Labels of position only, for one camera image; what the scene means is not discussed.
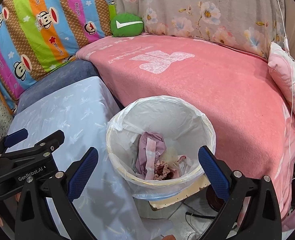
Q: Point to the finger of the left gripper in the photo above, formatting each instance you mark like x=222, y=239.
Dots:
x=47, y=145
x=16, y=137

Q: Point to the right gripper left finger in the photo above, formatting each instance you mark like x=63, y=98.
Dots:
x=33, y=217

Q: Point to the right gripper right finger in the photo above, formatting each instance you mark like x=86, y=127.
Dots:
x=262, y=218

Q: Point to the purple drawstring pouch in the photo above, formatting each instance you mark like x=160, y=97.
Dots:
x=140, y=161

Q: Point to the pink mesh sachet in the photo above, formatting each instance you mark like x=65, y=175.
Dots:
x=150, y=159

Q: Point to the dark red velvet scrunchie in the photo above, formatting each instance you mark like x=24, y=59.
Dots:
x=162, y=172

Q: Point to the white lined trash bin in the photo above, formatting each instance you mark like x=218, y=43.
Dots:
x=182, y=126

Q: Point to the person's left hand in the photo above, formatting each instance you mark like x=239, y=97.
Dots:
x=8, y=209

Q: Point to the light blue palm-print cloth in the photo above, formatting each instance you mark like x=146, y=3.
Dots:
x=82, y=111

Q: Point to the pink blanket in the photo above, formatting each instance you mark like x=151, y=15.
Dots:
x=253, y=122

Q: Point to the blue-grey velvet cushion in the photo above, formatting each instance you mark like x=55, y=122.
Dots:
x=68, y=74

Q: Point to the colourful monkey print pillow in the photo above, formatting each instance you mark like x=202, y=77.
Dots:
x=39, y=36

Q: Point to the green checkmark plush cushion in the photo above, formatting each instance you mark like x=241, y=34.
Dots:
x=126, y=25

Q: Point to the pink white pillow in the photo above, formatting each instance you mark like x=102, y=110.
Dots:
x=282, y=69

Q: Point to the grey floral quilt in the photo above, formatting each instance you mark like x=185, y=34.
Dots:
x=248, y=25

